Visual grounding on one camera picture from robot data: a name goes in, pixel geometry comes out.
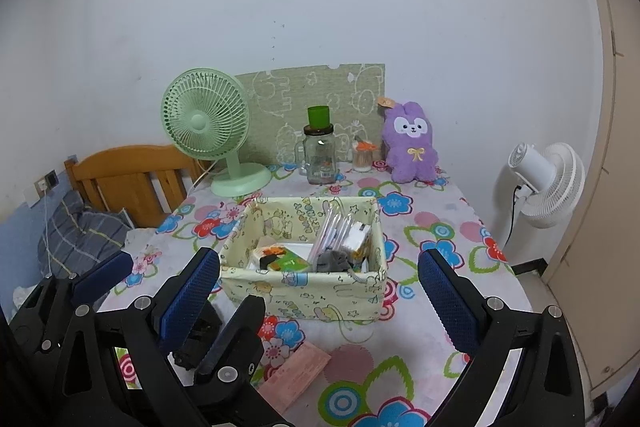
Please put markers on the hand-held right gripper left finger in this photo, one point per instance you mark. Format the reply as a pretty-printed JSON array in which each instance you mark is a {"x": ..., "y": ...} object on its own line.
[{"x": 190, "y": 302}]

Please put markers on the purple plush bunny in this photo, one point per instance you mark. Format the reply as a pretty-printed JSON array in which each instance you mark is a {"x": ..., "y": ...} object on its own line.
[{"x": 410, "y": 157}]

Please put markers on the yellow printed fabric storage box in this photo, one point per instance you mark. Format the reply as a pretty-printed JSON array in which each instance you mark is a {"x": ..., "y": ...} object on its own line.
[{"x": 300, "y": 294}]

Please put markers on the beige wardrobe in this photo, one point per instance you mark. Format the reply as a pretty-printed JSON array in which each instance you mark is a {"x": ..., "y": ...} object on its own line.
[{"x": 615, "y": 207}]

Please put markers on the green printed board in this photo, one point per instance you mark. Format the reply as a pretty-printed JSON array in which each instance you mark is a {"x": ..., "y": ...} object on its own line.
[{"x": 300, "y": 87}]

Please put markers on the toothpick jar with orange lid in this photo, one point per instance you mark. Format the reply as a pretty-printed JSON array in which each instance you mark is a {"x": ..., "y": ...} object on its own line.
[{"x": 362, "y": 159}]

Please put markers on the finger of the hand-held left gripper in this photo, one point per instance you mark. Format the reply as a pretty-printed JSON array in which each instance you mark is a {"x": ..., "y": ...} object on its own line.
[
  {"x": 235, "y": 332},
  {"x": 102, "y": 274}
]

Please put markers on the dark wall socket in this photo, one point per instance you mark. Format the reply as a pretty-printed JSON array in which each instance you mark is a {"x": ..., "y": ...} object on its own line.
[{"x": 51, "y": 179}]

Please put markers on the white wall socket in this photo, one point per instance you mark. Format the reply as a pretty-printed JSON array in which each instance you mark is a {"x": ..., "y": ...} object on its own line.
[{"x": 41, "y": 187}]

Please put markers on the white crumpled cloth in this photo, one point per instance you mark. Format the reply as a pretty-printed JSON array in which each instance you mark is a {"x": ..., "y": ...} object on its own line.
[{"x": 25, "y": 294}]

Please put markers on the orange and green toy card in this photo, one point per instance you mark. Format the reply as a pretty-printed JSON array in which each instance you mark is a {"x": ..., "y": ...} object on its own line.
[{"x": 285, "y": 262}]

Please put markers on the floral tablecloth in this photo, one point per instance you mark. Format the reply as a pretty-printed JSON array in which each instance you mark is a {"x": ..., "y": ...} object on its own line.
[{"x": 435, "y": 212}]

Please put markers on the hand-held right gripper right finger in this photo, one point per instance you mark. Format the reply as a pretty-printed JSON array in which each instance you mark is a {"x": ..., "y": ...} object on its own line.
[{"x": 450, "y": 307}]

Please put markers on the white and yellow carton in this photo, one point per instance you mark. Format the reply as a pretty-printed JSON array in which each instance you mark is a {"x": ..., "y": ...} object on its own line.
[{"x": 357, "y": 239}]

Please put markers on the white flat packet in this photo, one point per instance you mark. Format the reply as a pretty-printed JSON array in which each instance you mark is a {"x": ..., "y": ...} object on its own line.
[{"x": 302, "y": 248}]

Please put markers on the wooden bed headboard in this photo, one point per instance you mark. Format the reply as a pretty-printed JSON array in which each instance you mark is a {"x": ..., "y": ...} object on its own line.
[{"x": 120, "y": 162}]

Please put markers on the grey plaid pillow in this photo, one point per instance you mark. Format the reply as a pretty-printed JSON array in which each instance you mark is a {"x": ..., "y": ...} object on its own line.
[{"x": 75, "y": 237}]

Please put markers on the grey plush mouse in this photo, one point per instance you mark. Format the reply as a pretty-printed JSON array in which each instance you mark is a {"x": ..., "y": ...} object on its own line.
[{"x": 332, "y": 261}]

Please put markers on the pink flat block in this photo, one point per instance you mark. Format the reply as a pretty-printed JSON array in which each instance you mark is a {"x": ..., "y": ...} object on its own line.
[{"x": 295, "y": 374}]

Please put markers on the white standing fan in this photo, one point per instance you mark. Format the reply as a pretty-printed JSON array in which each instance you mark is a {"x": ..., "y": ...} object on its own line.
[{"x": 532, "y": 169}]

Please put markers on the green desk fan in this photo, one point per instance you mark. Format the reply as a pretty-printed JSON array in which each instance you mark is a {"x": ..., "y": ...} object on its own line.
[{"x": 200, "y": 123}]

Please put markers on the clear plastic bags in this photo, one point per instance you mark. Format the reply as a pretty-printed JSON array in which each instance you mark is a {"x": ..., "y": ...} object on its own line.
[{"x": 332, "y": 227}]

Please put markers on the green plastic cup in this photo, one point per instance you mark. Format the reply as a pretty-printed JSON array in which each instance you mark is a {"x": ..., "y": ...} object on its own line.
[{"x": 318, "y": 117}]

